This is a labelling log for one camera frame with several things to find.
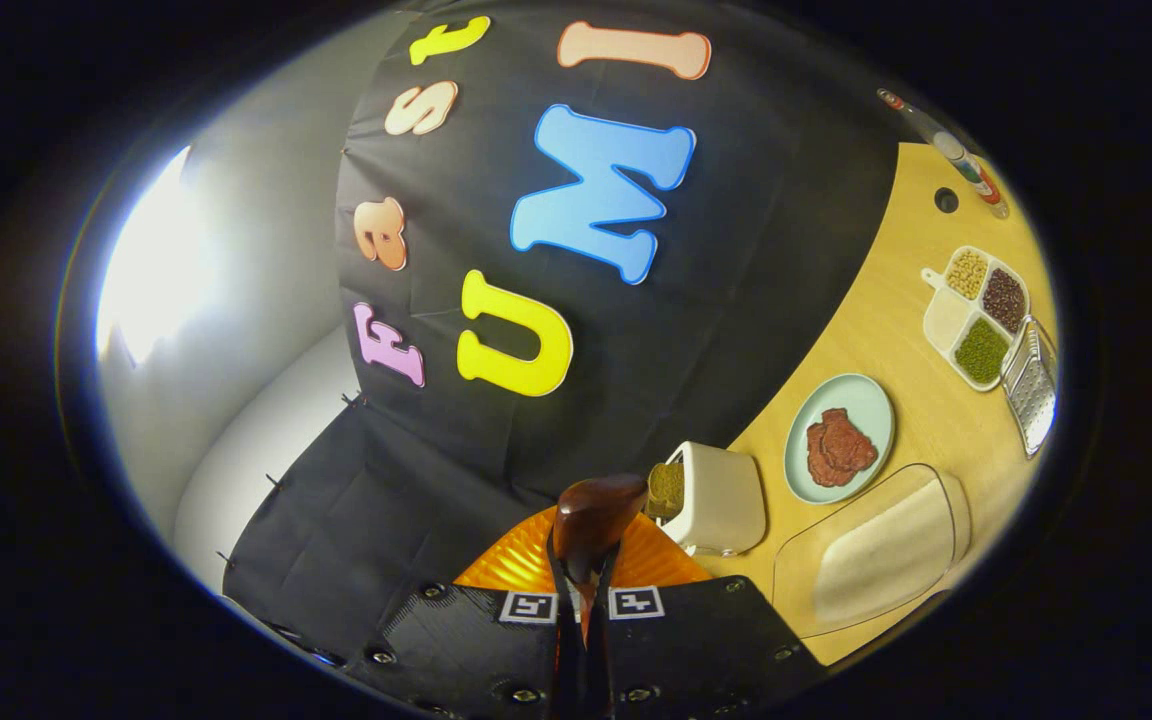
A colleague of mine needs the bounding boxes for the dark red beans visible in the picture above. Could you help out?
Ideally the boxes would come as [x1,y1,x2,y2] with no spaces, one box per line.
[982,267,1028,335]

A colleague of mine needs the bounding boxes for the green mung beans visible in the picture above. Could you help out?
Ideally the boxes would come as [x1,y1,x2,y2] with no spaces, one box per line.
[955,317,1011,386]

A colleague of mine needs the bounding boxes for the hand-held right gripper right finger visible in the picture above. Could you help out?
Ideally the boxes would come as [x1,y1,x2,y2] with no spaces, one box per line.
[588,510,829,720]

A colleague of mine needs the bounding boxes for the red meat slice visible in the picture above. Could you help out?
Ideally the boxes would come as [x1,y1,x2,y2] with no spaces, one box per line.
[821,407,880,472]
[805,420,853,489]

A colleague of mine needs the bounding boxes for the white toaster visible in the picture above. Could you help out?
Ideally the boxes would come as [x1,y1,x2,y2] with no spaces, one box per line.
[657,441,768,558]

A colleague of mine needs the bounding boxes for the brown bread slice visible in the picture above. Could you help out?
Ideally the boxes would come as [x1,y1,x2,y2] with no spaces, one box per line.
[644,461,686,522]

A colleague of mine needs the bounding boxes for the clear plastic water bottle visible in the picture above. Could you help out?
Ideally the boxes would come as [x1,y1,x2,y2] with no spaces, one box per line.
[875,87,1013,222]

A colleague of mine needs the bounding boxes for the white divided dish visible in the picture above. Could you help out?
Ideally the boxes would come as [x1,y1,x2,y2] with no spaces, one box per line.
[920,245,1032,393]

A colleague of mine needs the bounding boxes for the clear chopstick holder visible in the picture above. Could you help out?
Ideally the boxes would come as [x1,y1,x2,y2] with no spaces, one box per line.
[999,316,1060,459]

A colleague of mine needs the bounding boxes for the light green plate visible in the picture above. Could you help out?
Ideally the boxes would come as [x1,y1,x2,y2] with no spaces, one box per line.
[783,373,897,506]

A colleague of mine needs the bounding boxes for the brown wooden spoon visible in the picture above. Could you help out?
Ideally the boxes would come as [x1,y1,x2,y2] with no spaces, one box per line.
[550,473,650,651]

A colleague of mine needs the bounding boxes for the yellow soybeans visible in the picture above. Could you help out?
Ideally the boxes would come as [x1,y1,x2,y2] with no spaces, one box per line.
[946,250,990,300]

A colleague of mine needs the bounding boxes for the white rice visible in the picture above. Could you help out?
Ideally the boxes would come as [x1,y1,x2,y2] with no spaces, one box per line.
[926,292,977,352]

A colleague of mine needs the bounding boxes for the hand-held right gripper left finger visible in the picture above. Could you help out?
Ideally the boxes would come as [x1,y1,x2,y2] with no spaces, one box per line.
[346,505,585,720]

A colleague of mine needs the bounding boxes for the black backdrop cloth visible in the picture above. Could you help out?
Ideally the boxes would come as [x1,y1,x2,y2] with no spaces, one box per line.
[221,0,902,661]

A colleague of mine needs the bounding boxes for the beige tray with clear lid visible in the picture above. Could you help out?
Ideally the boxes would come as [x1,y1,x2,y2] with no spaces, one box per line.
[772,462,973,641]

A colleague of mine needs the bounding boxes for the large ceiling light panel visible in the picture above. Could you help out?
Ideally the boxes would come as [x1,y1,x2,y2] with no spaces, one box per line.
[96,145,227,366]

